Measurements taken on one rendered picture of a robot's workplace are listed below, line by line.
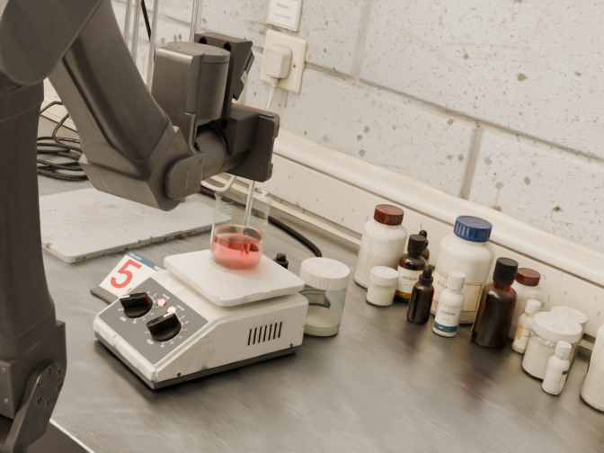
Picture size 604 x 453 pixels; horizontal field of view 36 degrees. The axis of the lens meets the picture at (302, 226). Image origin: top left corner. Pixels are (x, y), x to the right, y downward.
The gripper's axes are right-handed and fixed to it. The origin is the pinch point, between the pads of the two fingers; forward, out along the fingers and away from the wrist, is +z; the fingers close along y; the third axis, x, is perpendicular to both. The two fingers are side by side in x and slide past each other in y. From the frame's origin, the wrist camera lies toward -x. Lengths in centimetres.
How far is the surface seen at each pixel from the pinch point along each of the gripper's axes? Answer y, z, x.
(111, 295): 15.4, -1.2, 24.3
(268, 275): -4.0, -1.1, 15.9
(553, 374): -35.9, 9.7, 21.8
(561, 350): -36.1, 9.9, 18.9
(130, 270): 14.9, 1.9, 21.8
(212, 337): -2.8, -11.3, 20.1
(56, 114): 64, 55, 21
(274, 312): -6.6, -4.3, 18.5
